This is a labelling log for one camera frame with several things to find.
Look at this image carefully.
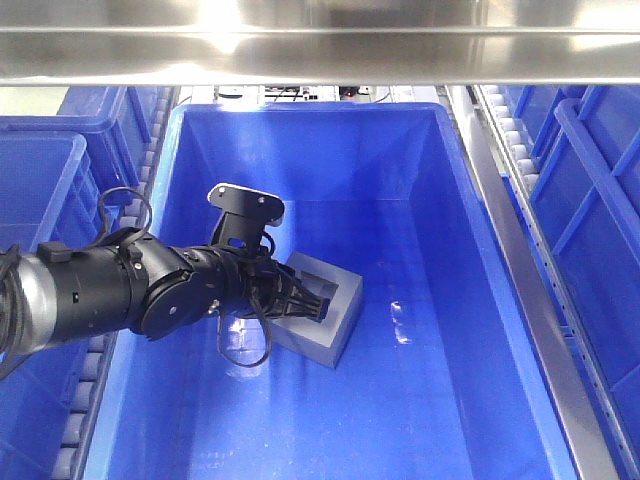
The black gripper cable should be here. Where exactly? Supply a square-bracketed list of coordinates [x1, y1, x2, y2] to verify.
[216, 299, 274, 370]

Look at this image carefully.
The gray hollow square base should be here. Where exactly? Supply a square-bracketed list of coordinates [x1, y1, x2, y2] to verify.
[271, 251, 363, 368]

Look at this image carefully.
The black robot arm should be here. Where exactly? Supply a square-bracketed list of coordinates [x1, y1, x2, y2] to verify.
[1, 228, 330, 375]

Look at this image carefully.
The roller conveyor track left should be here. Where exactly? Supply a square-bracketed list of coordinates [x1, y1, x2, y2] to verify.
[52, 85, 181, 480]

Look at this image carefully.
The blue bin neighbor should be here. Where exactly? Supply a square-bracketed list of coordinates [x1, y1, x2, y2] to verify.
[531, 85, 639, 452]
[1, 131, 100, 479]

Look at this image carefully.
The roller conveyor track right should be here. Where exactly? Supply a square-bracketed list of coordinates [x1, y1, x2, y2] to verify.
[438, 85, 639, 479]

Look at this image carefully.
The blue target bin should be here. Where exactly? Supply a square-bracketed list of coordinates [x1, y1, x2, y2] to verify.
[82, 102, 581, 480]

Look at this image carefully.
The roller conveyor track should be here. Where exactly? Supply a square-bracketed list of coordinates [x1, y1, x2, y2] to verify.
[52, 85, 181, 480]
[438, 85, 639, 479]

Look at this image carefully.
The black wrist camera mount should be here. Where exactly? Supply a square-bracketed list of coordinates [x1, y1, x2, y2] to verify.
[207, 182, 285, 256]

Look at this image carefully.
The blue bin right neighbor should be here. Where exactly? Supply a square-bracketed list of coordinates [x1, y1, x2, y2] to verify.
[531, 85, 639, 452]

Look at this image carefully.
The steel shelf rail overhead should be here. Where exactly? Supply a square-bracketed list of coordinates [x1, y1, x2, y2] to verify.
[1, 1, 639, 86]

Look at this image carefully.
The blue bin left neighbor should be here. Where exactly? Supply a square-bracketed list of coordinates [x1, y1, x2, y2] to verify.
[1, 131, 100, 479]

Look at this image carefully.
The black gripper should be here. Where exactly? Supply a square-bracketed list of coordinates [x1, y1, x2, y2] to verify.
[192, 246, 330, 321]

